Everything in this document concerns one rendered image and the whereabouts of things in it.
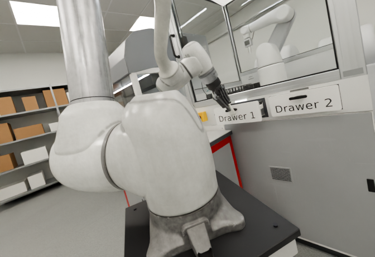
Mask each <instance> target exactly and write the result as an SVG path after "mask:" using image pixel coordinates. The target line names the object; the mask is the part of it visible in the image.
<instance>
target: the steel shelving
mask: <svg viewBox="0 0 375 257"><path fill-rule="evenodd" d="M61 88H64V90H67V89H68V84H57V85H51V84H49V85H46V86H37V87H31V88H21V89H11V90H1V91H0V98H4V97H9V96H10V97H12V96H20V95H28V94H37V93H42V91H43V90H51V93H52V97H53V99H54V102H55V105H56V106H52V107H48V108H42V109H36V110H30V111H23V112H19V113H13V114H7V115H1V116H0V120H6V119H12V118H18V117H24V116H28V115H33V114H39V113H45V112H49V111H54V110H56V112H57V115H58V117H59V116H60V112H59V110H60V109H65V108H66V107H67V106H69V105H70V104H65V105H59V106H58V105H57V102H56V99H55V96H54V93H53V89H61ZM56 132H57V130H56V131H53V132H48V133H44V134H40V135H36V136H33V137H28V138H23V139H19V140H15V141H12V142H8V143H3V144H0V146H4V145H7V144H11V143H16V142H20V141H23V140H27V139H31V138H36V137H40V136H43V135H47V134H51V133H56ZM46 160H49V158H46V159H43V160H40V161H37V162H33V163H30V164H27V165H25V164H20V165H18V166H17V167H15V168H14V169H10V170H8V171H4V172H1V173H0V175H2V174H5V173H8V172H12V171H15V170H18V169H21V168H24V167H27V166H30V165H33V164H36V163H40V162H43V161H46ZM56 182H58V180H57V179H56V178H55V177H53V178H50V179H48V180H46V184H45V185H42V186H40V187H37V188H34V189H31V187H30V188H29V189H28V190H27V191H26V192H23V193H20V194H18V195H15V196H12V197H10V198H7V199H5V200H2V201H0V205H1V204H2V205H5V203H6V202H8V201H12V200H14V199H16V198H19V197H21V196H24V195H26V194H29V193H31V192H34V191H37V190H39V189H42V188H44V187H47V186H49V185H52V184H54V183H56Z"/></svg>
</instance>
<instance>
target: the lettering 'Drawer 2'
mask: <svg viewBox="0 0 375 257"><path fill-rule="evenodd" d="M325 100H328V99H325ZM329 100H330V102H329V103H328V104H327V106H326V107H329V106H328V105H329V104H330V103H331V99H329ZM308 104H311V103H308ZM308 104H307V105H308ZM307 105H306V108H307V109H312V108H308V106H307ZM291 106H292V105H291ZM295 106H296V105H295ZM309 106H312V104H311V105H309ZM330 106H332V105H330ZM275 107H276V112H277V106H275ZM279 107H281V106H279ZM289 107H290V106H289ZM296 107H297V106H296ZM300 107H301V105H299V108H300ZM292 108H293V110H290V109H291V108H290V109H289V111H294V107H293V106H292ZM299 108H298V107H297V109H298V110H299ZM301 109H302V110H303V109H304V105H302V107H301ZM280 112H282V107H281V111H280ZM280 112H277V113H280Z"/></svg>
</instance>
